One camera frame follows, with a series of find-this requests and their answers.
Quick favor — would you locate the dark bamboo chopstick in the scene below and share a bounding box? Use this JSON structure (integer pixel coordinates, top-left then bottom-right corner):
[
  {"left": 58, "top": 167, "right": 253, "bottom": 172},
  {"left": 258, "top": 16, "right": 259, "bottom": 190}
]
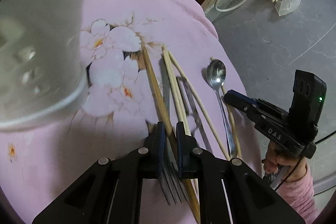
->
[{"left": 142, "top": 46, "right": 201, "bottom": 223}]

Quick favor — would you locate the pale chopstick angled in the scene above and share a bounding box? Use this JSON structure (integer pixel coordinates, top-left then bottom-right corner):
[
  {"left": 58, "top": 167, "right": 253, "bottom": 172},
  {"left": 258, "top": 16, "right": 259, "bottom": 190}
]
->
[{"left": 167, "top": 50, "right": 231, "bottom": 161}]

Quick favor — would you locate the pink sleeve forearm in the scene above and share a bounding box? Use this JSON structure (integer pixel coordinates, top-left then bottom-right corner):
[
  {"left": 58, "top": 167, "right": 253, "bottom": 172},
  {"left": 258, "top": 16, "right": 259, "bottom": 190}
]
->
[{"left": 278, "top": 164, "right": 319, "bottom": 223}]

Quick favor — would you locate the person right hand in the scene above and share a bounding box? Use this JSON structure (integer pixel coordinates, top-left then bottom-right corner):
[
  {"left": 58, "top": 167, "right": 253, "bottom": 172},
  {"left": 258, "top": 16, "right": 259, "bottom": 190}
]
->
[{"left": 264, "top": 141, "right": 307, "bottom": 182}]

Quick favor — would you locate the steel fork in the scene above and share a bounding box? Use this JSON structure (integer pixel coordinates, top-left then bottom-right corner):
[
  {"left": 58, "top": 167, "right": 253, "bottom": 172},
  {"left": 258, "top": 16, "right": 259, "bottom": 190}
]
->
[{"left": 159, "top": 58, "right": 187, "bottom": 205}]

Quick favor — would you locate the steel peeler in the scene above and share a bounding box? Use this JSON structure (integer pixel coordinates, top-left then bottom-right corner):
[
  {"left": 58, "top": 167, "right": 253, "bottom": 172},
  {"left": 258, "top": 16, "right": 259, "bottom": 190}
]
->
[{"left": 176, "top": 76, "right": 212, "bottom": 152}]

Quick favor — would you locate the steel spoon bowl up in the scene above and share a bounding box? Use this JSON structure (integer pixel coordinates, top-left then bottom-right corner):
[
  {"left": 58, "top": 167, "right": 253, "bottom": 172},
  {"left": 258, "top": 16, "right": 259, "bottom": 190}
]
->
[{"left": 206, "top": 59, "right": 238, "bottom": 157}]

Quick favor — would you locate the white mesh strainer bag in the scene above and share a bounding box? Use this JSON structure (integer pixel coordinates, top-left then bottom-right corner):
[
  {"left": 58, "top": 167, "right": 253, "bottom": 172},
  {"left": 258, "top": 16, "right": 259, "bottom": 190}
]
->
[{"left": 274, "top": 0, "right": 302, "bottom": 16}]

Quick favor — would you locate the white plastic utensil holder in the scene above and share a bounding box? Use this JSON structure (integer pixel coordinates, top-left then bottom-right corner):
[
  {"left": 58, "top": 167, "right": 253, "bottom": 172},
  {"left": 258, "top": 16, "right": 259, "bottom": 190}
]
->
[{"left": 1, "top": 0, "right": 88, "bottom": 132}]

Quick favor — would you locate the pink floral tablecloth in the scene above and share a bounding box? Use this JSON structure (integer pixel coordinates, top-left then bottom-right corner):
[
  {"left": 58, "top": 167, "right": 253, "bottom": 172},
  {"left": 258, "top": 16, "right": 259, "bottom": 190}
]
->
[{"left": 1, "top": 0, "right": 245, "bottom": 223}]

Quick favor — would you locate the black cable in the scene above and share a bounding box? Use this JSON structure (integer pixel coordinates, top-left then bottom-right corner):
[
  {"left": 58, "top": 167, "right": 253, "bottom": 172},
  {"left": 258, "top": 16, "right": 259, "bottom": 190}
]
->
[{"left": 273, "top": 130, "right": 336, "bottom": 192}]

